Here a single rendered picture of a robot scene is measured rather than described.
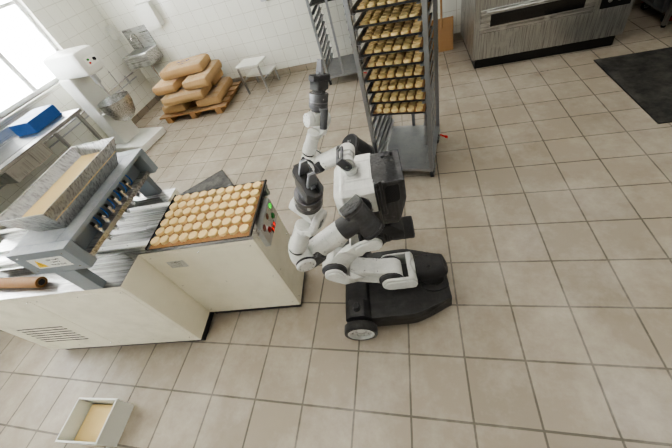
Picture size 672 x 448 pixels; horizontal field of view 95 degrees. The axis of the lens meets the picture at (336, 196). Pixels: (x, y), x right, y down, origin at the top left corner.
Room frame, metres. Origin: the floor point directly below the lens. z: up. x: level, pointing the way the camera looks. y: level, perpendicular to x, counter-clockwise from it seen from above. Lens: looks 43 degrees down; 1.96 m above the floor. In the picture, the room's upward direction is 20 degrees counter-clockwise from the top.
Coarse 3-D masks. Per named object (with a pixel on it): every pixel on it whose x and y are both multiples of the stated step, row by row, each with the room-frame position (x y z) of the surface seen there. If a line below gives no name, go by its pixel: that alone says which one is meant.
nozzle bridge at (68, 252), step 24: (120, 168) 1.62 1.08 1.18; (144, 168) 1.75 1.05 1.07; (96, 192) 1.45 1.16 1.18; (144, 192) 1.80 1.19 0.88; (96, 216) 1.37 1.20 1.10; (120, 216) 1.40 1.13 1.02; (24, 240) 1.25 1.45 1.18; (48, 240) 1.19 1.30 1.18; (72, 240) 1.14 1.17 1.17; (96, 240) 1.24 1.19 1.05; (24, 264) 1.17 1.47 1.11; (48, 264) 1.14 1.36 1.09; (72, 264) 1.11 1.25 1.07; (96, 288) 1.13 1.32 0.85
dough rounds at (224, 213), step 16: (208, 192) 1.49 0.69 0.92; (224, 192) 1.45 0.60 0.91; (240, 192) 1.41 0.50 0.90; (256, 192) 1.33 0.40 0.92; (176, 208) 1.46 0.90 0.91; (192, 208) 1.42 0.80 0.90; (208, 208) 1.35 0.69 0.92; (224, 208) 1.31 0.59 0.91; (240, 208) 1.25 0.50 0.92; (160, 224) 1.35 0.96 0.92; (176, 224) 1.33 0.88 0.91; (192, 224) 1.28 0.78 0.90; (208, 224) 1.22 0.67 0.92; (224, 224) 1.17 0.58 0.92; (240, 224) 1.16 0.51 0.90; (160, 240) 1.23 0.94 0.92; (176, 240) 1.19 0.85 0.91; (192, 240) 1.16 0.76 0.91; (208, 240) 1.12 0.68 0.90
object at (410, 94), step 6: (408, 90) 2.08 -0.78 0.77; (414, 90) 2.03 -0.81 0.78; (420, 90) 1.98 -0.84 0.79; (378, 96) 2.11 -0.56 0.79; (384, 96) 2.08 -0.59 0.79; (390, 96) 2.08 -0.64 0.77; (396, 96) 2.05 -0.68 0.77; (402, 96) 1.99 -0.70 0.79; (408, 96) 1.96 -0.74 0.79; (414, 96) 1.97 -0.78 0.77; (420, 96) 1.91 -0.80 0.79; (372, 102) 2.09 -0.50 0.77
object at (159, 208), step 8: (264, 192) 1.37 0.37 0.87; (136, 208) 1.62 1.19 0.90; (144, 208) 1.59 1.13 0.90; (152, 208) 1.57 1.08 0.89; (160, 208) 1.56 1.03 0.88; (128, 216) 1.62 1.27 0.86; (136, 216) 1.61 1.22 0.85; (0, 232) 1.90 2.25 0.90; (8, 232) 1.88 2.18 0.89; (16, 232) 1.86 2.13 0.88; (24, 232) 1.85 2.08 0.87
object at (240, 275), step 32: (256, 224) 1.18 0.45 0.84; (160, 256) 1.24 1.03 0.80; (192, 256) 1.19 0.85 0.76; (224, 256) 1.15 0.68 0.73; (256, 256) 1.10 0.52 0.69; (288, 256) 1.26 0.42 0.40; (192, 288) 1.25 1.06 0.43; (224, 288) 1.20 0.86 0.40; (256, 288) 1.14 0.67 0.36; (288, 288) 1.09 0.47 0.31
